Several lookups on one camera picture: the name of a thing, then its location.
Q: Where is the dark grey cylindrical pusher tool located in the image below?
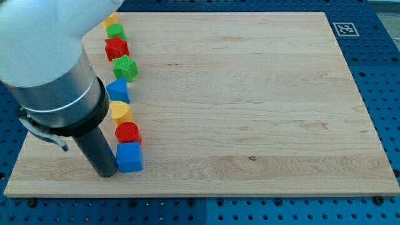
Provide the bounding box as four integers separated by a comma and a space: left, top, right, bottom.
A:
72, 127, 118, 178

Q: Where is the yellow heart block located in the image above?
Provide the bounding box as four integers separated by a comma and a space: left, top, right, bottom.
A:
109, 101, 134, 127

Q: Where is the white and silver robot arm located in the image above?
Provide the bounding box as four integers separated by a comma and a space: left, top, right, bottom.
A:
1, 0, 122, 178

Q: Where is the red cylinder block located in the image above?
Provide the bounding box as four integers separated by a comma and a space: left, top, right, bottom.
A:
115, 122, 142, 144

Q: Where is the blue cube block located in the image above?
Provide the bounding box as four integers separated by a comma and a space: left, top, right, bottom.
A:
116, 142, 143, 173

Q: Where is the blue triangle block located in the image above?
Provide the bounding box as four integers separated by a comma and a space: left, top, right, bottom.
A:
106, 77, 130, 104

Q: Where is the green star block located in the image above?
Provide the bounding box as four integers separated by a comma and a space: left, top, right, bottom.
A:
112, 54, 139, 83

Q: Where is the red star block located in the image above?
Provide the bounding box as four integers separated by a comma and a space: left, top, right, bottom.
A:
105, 36, 130, 61

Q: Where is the green cylinder block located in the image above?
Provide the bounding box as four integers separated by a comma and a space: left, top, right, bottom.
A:
106, 23, 127, 41

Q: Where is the yellow block at top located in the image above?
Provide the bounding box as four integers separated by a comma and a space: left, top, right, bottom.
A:
101, 12, 119, 29

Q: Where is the light wooden board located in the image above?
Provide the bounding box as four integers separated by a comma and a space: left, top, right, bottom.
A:
4, 12, 399, 198

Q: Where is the white fiducial marker tag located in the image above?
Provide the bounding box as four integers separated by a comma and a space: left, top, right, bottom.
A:
333, 22, 359, 38

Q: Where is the grey cable clip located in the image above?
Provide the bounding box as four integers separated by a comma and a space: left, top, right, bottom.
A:
15, 106, 69, 152

